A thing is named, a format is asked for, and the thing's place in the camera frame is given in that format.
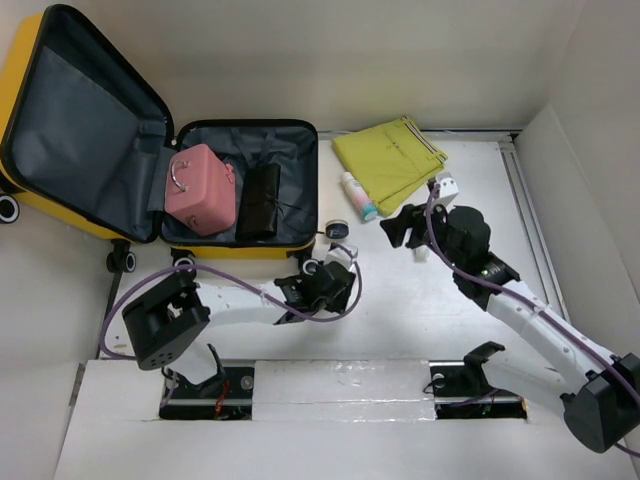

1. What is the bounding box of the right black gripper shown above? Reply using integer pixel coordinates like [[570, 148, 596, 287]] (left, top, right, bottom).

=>
[[379, 197, 464, 270]]

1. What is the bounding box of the white pink bottle teal cap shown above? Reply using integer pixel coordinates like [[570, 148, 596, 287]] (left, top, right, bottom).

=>
[[340, 172, 377, 222]]

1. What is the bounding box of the small black round jar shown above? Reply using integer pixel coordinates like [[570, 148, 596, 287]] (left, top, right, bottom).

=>
[[324, 219, 350, 241]]

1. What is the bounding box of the yellow-green shirt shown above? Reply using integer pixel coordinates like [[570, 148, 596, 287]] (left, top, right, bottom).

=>
[[332, 116, 448, 217]]

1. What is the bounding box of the black pouch with strings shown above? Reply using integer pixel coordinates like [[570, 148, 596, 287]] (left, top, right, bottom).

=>
[[235, 164, 310, 242]]

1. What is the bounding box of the pink case with metal handle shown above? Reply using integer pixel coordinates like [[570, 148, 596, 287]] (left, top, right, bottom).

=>
[[164, 144, 236, 236]]

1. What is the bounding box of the yellow hard-shell suitcase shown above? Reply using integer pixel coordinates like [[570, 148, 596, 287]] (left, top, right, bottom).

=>
[[1, 4, 319, 269]]

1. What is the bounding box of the white tube with blue logo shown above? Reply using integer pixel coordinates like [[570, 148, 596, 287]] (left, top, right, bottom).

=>
[[413, 245, 430, 262]]

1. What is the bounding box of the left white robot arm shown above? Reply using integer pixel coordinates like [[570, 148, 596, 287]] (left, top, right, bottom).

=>
[[122, 261, 359, 397]]

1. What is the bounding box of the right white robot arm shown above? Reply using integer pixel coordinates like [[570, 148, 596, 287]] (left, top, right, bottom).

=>
[[380, 204, 639, 453]]

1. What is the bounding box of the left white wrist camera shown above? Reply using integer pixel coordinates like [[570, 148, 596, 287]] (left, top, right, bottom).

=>
[[324, 242, 358, 270]]

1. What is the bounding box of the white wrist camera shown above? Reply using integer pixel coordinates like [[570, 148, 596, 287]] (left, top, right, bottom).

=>
[[324, 242, 358, 270], [428, 172, 459, 207]]

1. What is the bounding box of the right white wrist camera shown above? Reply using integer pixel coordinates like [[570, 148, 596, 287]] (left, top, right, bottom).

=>
[[428, 172, 459, 207]]

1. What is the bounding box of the aluminium frame rail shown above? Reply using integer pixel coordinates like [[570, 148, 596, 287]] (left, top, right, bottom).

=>
[[498, 131, 571, 322]]

